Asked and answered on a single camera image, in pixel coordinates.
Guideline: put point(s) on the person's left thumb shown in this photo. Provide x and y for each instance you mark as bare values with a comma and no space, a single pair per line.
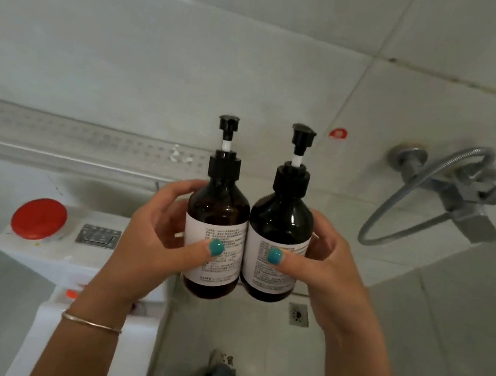
199,249

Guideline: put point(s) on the square metal floor drain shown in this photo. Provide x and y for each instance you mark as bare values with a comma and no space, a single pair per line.
298,315

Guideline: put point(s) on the amber brown pump bottle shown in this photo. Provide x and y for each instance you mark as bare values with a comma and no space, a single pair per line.
218,209

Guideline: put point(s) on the white toilet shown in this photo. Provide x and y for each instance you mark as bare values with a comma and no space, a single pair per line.
61,258

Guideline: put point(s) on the chrome shower mixer faucet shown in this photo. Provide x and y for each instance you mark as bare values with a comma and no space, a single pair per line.
464,198

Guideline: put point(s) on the red round lid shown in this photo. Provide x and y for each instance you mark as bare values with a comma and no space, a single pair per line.
38,219

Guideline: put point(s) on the person's left forearm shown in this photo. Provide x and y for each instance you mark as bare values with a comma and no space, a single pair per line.
84,347

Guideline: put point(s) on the person's left hand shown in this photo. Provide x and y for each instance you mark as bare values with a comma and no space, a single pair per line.
143,248

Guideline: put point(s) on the person's right hand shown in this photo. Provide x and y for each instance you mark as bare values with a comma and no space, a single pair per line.
328,274

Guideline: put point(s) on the small orange sticker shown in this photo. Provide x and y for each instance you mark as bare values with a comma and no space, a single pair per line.
71,294

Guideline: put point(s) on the person's right thumb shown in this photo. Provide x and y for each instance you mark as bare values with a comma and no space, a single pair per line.
290,263

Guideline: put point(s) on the perforated metal wall shelf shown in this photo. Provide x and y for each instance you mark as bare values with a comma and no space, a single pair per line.
71,141

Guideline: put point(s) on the patterned white shoe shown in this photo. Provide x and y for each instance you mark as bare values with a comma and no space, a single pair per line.
221,359

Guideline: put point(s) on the red wall sticker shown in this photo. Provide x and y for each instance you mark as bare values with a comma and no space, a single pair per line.
338,133

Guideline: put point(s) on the dark pump bottle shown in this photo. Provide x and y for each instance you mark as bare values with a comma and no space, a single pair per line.
281,222

